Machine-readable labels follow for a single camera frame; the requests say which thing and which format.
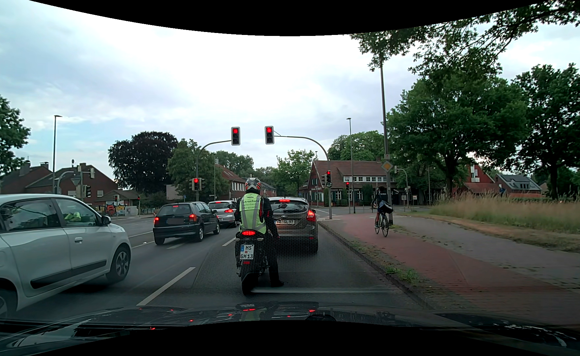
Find grey-brown hatchback car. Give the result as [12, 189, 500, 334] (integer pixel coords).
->
[268, 196, 319, 254]

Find red brick house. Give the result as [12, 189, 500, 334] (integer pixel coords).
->
[306, 159, 394, 207]

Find red brick building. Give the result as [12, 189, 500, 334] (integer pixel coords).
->
[0, 161, 140, 217]
[215, 163, 278, 201]

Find person on motorcycle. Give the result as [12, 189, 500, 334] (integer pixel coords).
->
[234, 177, 285, 297]

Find silver car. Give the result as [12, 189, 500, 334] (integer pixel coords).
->
[207, 200, 238, 228]

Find person on bicycle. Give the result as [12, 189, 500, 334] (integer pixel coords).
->
[371, 185, 394, 238]

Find grey asphalt road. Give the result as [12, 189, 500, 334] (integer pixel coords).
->
[8, 205, 431, 322]

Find weedy verge strip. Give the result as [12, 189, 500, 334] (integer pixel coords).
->
[318, 220, 421, 286]

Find black hatchback car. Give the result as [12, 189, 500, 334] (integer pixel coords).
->
[152, 201, 221, 246]

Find dark red-leaved tree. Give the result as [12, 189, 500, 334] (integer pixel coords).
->
[107, 131, 179, 195]

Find road markings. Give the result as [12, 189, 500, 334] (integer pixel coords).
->
[128, 209, 392, 307]

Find red paved cycle path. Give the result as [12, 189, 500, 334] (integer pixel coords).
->
[319, 213, 580, 327]

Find car's own bonnet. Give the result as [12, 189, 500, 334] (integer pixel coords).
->
[0, 302, 580, 356]

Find red house with grey roof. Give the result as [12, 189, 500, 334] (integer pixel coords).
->
[455, 163, 543, 198]

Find grey paved pavement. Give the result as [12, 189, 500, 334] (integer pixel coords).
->
[391, 214, 580, 302]

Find dry grass field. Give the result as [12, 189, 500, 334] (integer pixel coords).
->
[428, 190, 580, 237]

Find white small car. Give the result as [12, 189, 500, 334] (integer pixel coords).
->
[0, 193, 132, 320]

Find tall lamp post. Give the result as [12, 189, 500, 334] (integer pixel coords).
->
[346, 117, 356, 214]
[51, 115, 63, 194]

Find lamp post with priority sign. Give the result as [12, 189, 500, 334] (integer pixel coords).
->
[378, 54, 394, 225]

